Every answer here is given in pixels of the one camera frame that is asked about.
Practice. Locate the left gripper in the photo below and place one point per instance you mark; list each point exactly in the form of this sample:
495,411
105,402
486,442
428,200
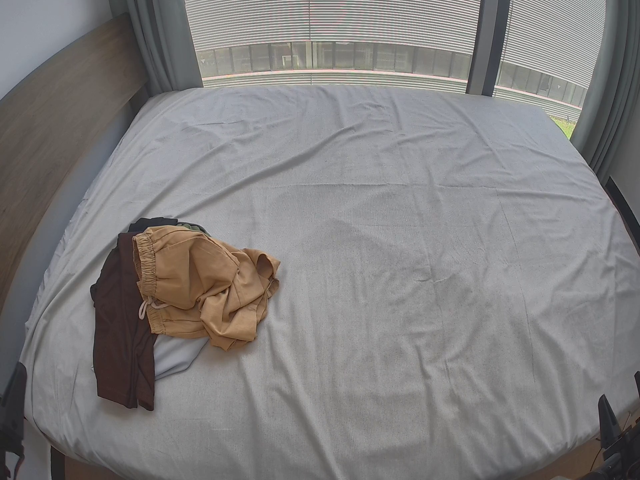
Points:
11,443

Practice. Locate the grey-green curtain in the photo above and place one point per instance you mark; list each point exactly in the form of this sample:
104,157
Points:
155,33
615,93

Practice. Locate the green garment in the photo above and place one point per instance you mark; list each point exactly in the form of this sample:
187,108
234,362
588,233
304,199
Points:
189,226

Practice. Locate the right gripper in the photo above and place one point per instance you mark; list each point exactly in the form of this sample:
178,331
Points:
620,460

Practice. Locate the black garment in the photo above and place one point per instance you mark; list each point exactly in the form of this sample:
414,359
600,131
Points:
142,224

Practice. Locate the bed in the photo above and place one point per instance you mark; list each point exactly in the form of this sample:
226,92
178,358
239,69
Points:
400,268

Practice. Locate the brown waffle-knit top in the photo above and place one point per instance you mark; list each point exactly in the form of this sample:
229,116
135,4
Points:
120,328

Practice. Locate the pale grey garment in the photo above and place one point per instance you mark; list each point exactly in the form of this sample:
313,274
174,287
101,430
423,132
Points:
175,358

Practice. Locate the tan shorts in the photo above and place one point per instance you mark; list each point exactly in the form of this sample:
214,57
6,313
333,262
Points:
200,268

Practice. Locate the window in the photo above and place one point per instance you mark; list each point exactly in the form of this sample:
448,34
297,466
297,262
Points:
350,18

